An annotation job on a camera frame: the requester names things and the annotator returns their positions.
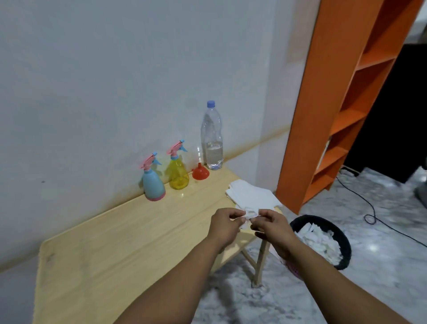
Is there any person's left hand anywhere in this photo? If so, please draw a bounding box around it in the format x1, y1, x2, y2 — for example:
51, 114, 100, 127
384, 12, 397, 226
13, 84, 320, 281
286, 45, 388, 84
206, 207, 246, 251

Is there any person's right hand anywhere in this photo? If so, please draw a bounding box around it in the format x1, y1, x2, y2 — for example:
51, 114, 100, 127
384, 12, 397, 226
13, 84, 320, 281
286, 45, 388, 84
250, 209, 299, 261

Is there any white tissue sheet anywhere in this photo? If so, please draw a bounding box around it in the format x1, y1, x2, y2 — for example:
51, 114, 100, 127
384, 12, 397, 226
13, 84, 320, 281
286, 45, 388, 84
235, 207, 264, 229

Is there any red plastic funnel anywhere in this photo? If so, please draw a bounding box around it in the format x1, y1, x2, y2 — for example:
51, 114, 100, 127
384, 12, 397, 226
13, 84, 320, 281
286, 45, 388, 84
192, 162, 210, 181

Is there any yellow spray bottle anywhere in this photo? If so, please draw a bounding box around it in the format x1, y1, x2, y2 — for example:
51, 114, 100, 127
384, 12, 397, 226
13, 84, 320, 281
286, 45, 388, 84
168, 157, 190, 190

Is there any clear plastic water bottle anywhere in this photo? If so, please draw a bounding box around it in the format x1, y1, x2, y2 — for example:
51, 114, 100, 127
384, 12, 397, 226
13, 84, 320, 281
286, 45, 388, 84
201, 106, 224, 171

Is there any person's right forearm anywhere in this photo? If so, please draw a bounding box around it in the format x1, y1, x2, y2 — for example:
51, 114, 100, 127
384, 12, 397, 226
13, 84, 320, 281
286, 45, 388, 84
283, 240, 414, 324

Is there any person's left forearm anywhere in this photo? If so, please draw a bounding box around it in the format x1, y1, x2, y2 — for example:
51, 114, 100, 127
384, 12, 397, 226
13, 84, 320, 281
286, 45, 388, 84
113, 239, 227, 324

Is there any pink mesh waste basket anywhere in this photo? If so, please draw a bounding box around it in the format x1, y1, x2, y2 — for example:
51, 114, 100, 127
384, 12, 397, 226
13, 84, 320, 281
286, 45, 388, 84
283, 259, 304, 281

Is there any crumpled white paper waste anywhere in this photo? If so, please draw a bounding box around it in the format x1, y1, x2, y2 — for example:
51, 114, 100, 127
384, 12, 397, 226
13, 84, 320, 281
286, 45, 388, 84
295, 223, 342, 266

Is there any stack of white paper tissues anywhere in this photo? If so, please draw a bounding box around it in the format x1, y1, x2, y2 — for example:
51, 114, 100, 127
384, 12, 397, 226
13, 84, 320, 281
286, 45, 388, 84
225, 179, 282, 214

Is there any orange shelf cabinet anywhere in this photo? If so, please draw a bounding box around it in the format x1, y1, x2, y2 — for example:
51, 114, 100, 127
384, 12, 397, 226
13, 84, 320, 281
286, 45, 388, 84
275, 0, 424, 215

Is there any black cabinet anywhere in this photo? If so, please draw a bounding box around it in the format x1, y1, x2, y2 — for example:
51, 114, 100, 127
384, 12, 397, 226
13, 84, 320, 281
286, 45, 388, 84
343, 43, 427, 183

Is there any black cable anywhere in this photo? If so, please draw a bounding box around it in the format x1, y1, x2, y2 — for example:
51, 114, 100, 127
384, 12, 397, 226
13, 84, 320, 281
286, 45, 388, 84
335, 173, 427, 249

